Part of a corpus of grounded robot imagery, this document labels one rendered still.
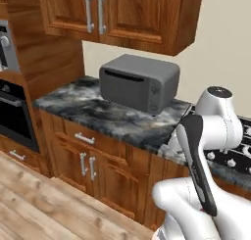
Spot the silver base cupboard handle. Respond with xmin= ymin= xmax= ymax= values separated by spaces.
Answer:
xmin=88 ymin=156 xmax=98 ymax=182
xmin=79 ymin=152 xmax=88 ymax=177

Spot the stainless steel microwave oven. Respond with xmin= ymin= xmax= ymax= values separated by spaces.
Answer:
xmin=0 ymin=20 xmax=21 ymax=73

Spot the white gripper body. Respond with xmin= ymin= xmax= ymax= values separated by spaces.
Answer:
xmin=158 ymin=131 xmax=184 ymax=160

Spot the wooden drawer under oven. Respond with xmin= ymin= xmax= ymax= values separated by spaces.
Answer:
xmin=0 ymin=133 xmax=44 ymax=173

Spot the wooden wall cupboard door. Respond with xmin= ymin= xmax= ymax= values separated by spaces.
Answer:
xmin=36 ymin=0 xmax=101 ymax=43
xmin=97 ymin=0 xmax=172 ymax=56

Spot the silver drawer handle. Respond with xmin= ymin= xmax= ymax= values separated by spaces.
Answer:
xmin=74 ymin=131 xmax=96 ymax=146

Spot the black hob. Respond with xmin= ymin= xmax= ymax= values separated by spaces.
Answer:
xmin=188 ymin=105 xmax=251 ymax=177

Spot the narrow wooden base cupboard door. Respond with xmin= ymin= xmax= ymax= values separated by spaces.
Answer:
xmin=145 ymin=154 xmax=191 ymax=232

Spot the grey toaster oven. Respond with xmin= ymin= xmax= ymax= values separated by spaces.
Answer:
xmin=98 ymin=53 xmax=181 ymax=116

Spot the silver wall cupboard handle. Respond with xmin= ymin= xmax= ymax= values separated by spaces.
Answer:
xmin=96 ymin=0 xmax=108 ymax=35
xmin=83 ymin=0 xmax=95 ymax=34

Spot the silver handle under oven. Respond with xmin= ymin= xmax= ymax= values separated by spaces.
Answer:
xmin=8 ymin=149 xmax=26 ymax=162

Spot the black built-in oven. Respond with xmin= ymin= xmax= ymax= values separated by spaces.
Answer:
xmin=0 ymin=78 xmax=41 ymax=154

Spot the wooden drawer front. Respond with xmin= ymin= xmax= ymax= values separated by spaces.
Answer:
xmin=62 ymin=119 xmax=129 ymax=161

